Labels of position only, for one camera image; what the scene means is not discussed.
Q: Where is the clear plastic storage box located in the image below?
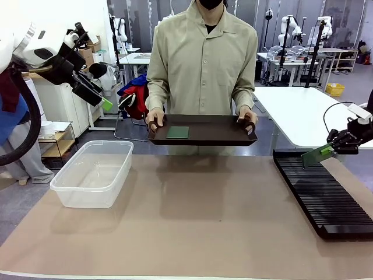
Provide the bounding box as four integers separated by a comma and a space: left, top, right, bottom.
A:
50, 140, 135, 209

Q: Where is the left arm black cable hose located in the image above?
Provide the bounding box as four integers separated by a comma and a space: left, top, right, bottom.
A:
0, 65, 42, 167

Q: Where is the large white table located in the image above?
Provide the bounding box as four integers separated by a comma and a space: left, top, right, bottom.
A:
252, 86, 373, 150

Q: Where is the thin black cable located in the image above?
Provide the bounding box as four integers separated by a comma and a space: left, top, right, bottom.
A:
323, 101, 355, 135

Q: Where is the person's left forearm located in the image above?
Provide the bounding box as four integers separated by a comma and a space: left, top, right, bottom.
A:
231, 77, 258, 111

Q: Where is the metal frame chair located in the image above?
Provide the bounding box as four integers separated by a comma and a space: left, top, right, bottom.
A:
114, 112, 149, 143

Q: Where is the person's right forearm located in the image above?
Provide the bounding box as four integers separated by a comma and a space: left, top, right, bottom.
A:
145, 77, 171, 113

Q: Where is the dark brown serving tray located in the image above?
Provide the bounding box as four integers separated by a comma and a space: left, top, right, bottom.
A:
146, 114, 259, 146

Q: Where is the wooden shelf unit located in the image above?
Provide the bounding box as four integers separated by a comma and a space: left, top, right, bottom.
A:
328, 48, 359, 74

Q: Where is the person in beige shirt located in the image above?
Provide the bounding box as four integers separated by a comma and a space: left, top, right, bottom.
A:
145, 0, 259, 156

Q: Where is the person's left hand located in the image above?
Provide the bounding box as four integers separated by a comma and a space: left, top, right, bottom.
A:
236, 106, 259, 134

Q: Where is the green PCB plain side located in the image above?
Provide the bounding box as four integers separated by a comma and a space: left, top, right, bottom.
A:
166, 126, 190, 139

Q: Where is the black slotted PCB rack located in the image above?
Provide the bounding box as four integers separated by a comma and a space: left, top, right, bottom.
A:
273, 148, 373, 242

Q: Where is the black tripod stand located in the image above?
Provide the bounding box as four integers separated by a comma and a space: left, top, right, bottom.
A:
276, 16, 292, 84
304, 20, 327, 89

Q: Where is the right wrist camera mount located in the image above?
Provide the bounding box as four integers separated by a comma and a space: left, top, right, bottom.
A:
347, 103, 373, 121

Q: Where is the background white work table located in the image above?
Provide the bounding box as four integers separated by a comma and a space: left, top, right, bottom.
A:
256, 51, 330, 85
119, 52, 152, 82

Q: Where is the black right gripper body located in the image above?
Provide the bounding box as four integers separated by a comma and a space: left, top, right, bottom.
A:
346, 117, 373, 146

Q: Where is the person's right hand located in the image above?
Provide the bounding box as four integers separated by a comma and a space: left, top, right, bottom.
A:
145, 107, 167, 131

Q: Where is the red and blue clothing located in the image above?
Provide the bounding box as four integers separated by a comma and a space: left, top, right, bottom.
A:
117, 73, 150, 120

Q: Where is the green PCB with components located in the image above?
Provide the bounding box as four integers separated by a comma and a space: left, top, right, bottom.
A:
301, 142, 336, 169

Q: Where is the yellow plastic basket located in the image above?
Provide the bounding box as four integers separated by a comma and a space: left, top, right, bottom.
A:
325, 83, 346, 97

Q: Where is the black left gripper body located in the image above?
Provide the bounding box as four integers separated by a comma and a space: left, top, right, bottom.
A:
37, 43, 87, 87

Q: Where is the black face mask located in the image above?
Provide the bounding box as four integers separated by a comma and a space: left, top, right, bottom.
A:
199, 0, 224, 12

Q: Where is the white cabinet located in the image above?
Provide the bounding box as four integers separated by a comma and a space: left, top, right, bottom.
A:
29, 78, 94, 141

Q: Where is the low wooden wire shelf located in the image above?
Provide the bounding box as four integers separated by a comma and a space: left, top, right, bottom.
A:
37, 121, 77, 170

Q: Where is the bystander in grey trousers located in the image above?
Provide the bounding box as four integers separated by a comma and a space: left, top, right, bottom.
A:
0, 68, 55, 185

